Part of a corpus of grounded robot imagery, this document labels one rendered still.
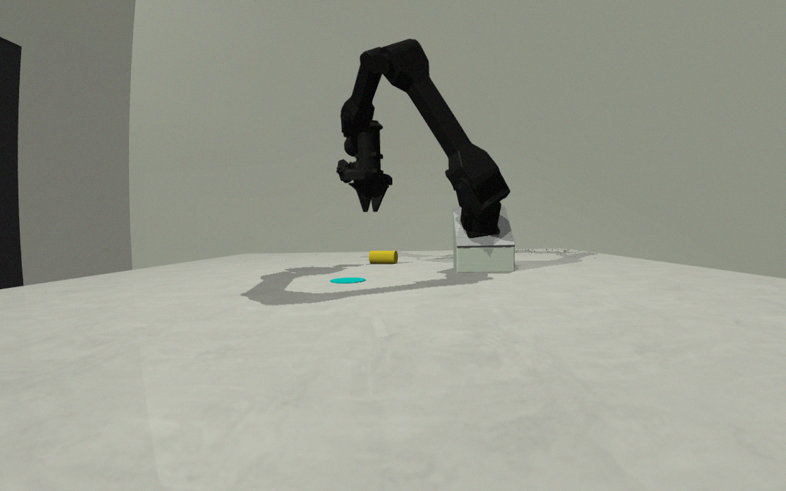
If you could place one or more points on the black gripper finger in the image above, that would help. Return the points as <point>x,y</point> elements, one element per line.
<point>364,191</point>
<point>377,196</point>

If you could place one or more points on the yellow cylinder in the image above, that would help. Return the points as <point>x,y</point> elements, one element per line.
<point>383,257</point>

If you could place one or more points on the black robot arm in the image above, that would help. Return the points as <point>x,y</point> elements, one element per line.
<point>472,172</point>

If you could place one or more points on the teal circle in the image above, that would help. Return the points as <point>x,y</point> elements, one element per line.
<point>347,280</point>

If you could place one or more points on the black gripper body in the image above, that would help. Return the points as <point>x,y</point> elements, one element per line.
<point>369,170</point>

